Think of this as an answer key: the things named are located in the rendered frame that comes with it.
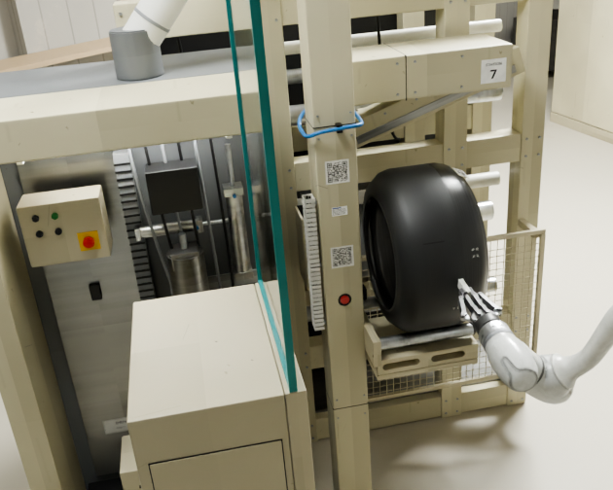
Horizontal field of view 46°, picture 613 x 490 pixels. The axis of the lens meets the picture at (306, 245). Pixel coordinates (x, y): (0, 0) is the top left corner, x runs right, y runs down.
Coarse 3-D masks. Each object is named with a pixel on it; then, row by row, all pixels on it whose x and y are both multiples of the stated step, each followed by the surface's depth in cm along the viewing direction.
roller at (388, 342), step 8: (440, 328) 245; (448, 328) 245; (456, 328) 245; (464, 328) 245; (472, 328) 245; (384, 336) 243; (392, 336) 242; (400, 336) 242; (408, 336) 242; (416, 336) 242; (424, 336) 243; (432, 336) 243; (440, 336) 243; (448, 336) 244; (456, 336) 245; (384, 344) 241; (392, 344) 241; (400, 344) 242; (408, 344) 242
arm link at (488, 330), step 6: (486, 324) 199; (492, 324) 198; (498, 324) 198; (504, 324) 199; (480, 330) 200; (486, 330) 198; (492, 330) 196; (498, 330) 196; (504, 330) 196; (510, 330) 198; (480, 336) 200; (486, 336) 197; (486, 342) 196
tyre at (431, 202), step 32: (384, 192) 230; (416, 192) 224; (448, 192) 224; (384, 224) 270; (416, 224) 219; (448, 224) 220; (480, 224) 223; (384, 256) 271; (416, 256) 218; (448, 256) 219; (480, 256) 221; (384, 288) 266; (416, 288) 221; (448, 288) 222; (480, 288) 225; (416, 320) 230; (448, 320) 233
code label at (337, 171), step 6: (330, 162) 219; (336, 162) 219; (342, 162) 219; (348, 162) 220; (330, 168) 219; (336, 168) 220; (342, 168) 220; (348, 168) 220; (330, 174) 220; (336, 174) 220; (342, 174) 221; (348, 174) 221; (330, 180) 221; (336, 180) 221; (342, 180) 222; (348, 180) 222
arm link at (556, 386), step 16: (608, 320) 175; (592, 336) 184; (608, 336) 178; (592, 352) 185; (544, 368) 193; (560, 368) 192; (576, 368) 190; (592, 368) 190; (544, 384) 193; (560, 384) 192; (544, 400) 197; (560, 400) 197
